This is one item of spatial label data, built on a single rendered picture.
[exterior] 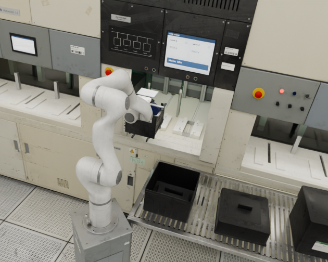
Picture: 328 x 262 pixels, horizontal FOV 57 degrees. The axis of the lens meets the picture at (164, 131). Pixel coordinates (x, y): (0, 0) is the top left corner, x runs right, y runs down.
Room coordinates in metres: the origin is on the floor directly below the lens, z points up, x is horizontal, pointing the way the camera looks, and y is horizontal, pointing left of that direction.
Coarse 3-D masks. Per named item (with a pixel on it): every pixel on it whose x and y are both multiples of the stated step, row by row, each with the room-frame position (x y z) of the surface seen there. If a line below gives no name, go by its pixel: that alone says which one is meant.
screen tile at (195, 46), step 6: (192, 42) 1.77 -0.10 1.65; (192, 48) 1.77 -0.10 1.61; (198, 48) 1.76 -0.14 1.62; (204, 48) 1.76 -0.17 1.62; (210, 48) 1.75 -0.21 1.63; (192, 54) 1.77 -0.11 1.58; (198, 54) 1.76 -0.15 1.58; (210, 54) 1.75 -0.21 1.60; (198, 60) 1.76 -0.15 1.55; (204, 60) 1.76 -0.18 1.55
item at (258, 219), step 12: (228, 192) 1.41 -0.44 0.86; (240, 192) 1.42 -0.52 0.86; (228, 204) 1.30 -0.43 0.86; (240, 204) 1.29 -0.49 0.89; (252, 204) 1.33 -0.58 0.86; (264, 204) 1.34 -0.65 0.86; (216, 216) 1.29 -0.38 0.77; (228, 216) 1.21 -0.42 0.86; (240, 216) 1.22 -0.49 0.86; (252, 216) 1.23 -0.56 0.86; (264, 216) 1.25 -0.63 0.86; (216, 228) 1.17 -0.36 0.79; (228, 228) 1.16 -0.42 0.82; (240, 228) 1.15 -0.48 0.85; (252, 228) 1.15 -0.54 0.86; (264, 228) 1.16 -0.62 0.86; (252, 240) 1.13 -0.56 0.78; (264, 240) 1.12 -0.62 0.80
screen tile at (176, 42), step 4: (172, 40) 1.80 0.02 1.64; (176, 40) 1.79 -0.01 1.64; (180, 40) 1.79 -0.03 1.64; (184, 40) 1.78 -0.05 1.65; (172, 44) 1.80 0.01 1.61; (176, 44) 1.79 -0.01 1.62; (180, 44) 1.79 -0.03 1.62; (188, 44) 1.78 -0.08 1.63; (168, 48) 1.80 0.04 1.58; (184, 48) 1.78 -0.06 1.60; (168, 52) 1.80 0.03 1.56; (172, 52) 1.80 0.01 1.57; (176, 52) 1.79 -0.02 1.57; (180, 52) 1.79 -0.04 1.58; (184, 52) 1.78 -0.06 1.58; (176, 56) 1.79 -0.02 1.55; (180, 56) 1.79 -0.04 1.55; (184, 56) 1.78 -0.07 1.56
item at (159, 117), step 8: (144, 88) 1.87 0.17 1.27; (152, 96) 1.76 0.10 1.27; (152, 104) 1.79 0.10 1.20; (160, 112) 1.74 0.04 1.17; (152, 120) 1.69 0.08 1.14; (160, 120) 1.80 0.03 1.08; (128, 128) 1.73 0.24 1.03; (136, 128) 1.71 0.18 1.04; (144, 128) 1.70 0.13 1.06; (152, 128) 1.69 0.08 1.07; (144, 136) 1.70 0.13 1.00; (152, 136) 1.69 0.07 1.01
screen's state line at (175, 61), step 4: (168, 60) 1.80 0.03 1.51; (172, 60) 1.80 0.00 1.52; (176, 60) 1.79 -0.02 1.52; (180, 60) 1.79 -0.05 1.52; (180, 64) 1.78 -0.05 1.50; (184, 64) 1.78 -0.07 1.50; (188, 64) 1.77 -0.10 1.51; (192, 64) 1.77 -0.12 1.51; (196, 64) 1.76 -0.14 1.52; (200, 64) 1.76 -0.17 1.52; (204, 64) 1.75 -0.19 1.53; (196, 68) 1.76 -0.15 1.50; (200, 68) 1.76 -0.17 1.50; (204, 68) 1.75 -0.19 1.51
